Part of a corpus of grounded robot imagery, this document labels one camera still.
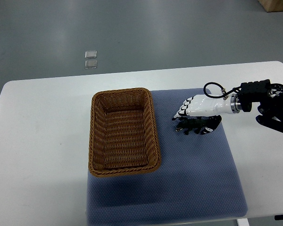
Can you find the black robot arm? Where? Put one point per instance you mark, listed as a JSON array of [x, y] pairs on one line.
[[270, 99]]

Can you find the upper floor socket plate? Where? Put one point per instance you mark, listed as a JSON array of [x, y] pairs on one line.
[[90, 54]]

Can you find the dark toy crocodile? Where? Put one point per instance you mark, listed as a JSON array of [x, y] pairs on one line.
[[192, 124]]

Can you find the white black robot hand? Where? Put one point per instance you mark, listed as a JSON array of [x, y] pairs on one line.
[[204, 107]]

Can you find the brown wicker basket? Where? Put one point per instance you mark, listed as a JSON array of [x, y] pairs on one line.
[[123, 133]]

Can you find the cardboard box corner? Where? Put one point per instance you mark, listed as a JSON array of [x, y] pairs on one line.
[[272, 5]]

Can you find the blue textured mat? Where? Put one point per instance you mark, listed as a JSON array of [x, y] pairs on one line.
[[197, 179]]

